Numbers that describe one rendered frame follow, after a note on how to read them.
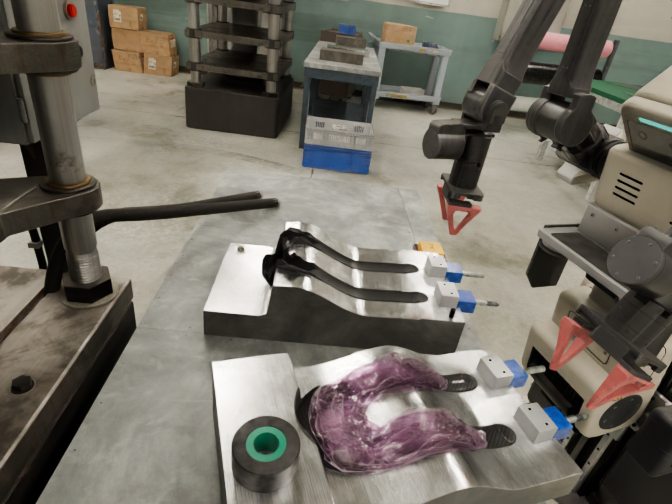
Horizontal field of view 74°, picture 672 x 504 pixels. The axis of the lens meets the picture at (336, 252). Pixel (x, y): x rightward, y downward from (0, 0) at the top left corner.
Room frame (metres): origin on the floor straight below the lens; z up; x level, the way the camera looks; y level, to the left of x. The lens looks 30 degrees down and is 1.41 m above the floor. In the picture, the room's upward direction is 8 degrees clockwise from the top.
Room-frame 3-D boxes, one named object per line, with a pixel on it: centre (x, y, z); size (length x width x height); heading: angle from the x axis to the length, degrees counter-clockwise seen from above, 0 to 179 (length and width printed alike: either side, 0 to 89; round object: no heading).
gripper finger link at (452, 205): (0.85, -0.23, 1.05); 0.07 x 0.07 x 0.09; 4
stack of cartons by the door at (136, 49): (6.80, 3.11, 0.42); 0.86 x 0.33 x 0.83; 92
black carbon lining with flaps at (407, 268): (0.80, -0.02, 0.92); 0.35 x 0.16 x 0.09; 94
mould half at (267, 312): (0.80, -0.01, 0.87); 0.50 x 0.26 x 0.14; 94
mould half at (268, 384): (0.45, -0.12, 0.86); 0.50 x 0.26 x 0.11; 112
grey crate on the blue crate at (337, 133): (4.01, 0.12, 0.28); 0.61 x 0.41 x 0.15; 92
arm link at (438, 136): (0.85, -0.20, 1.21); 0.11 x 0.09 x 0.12; 112
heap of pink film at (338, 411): (0.46, -0.12, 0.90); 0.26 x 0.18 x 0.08; 112
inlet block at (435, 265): (0.87, -0.27, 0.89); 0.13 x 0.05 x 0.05; 94
